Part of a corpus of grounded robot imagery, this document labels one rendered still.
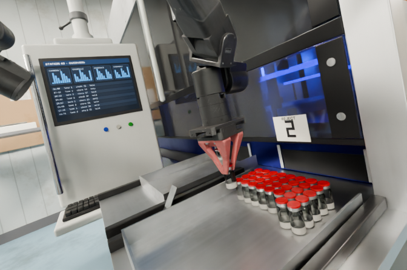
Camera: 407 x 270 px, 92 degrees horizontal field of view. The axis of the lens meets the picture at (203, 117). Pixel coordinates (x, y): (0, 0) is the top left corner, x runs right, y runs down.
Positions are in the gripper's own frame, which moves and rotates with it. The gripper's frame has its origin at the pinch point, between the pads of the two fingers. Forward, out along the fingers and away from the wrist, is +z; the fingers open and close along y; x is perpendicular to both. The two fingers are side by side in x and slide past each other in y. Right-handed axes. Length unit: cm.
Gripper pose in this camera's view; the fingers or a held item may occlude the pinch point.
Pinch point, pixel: (227, 167)
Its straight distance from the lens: 40.5
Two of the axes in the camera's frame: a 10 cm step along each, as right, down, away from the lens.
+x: -7.1, 1.3, 7.0
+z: 2.2, 9.7, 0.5
